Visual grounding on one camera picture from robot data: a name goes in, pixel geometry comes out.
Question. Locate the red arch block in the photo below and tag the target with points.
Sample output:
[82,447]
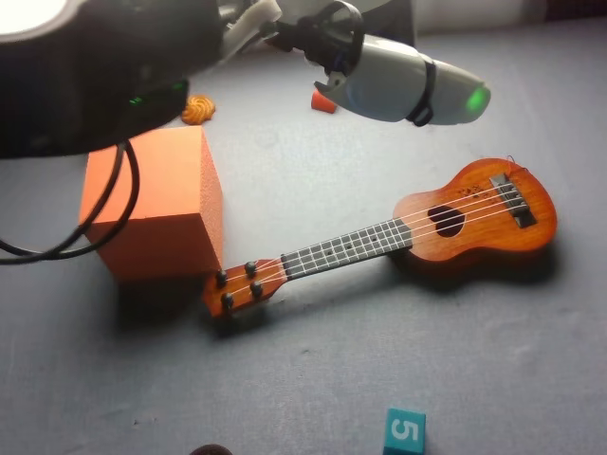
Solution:
[322,103]

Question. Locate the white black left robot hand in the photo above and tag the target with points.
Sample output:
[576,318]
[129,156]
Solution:
[403,85]

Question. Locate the dark round object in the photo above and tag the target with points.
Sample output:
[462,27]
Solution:
[211,450]

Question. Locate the orange wooden ukulele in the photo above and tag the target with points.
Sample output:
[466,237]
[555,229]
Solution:
[474,223]

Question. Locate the orange swirl cookie toy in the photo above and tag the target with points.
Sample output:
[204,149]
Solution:
[198,110]

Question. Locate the large orange block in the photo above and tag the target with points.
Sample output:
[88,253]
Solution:
[152,204]

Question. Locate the grey table cloth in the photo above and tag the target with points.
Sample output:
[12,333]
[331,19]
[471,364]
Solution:
[379,355]

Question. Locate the blue number five block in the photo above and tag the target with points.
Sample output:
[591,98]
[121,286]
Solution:
[404,430]

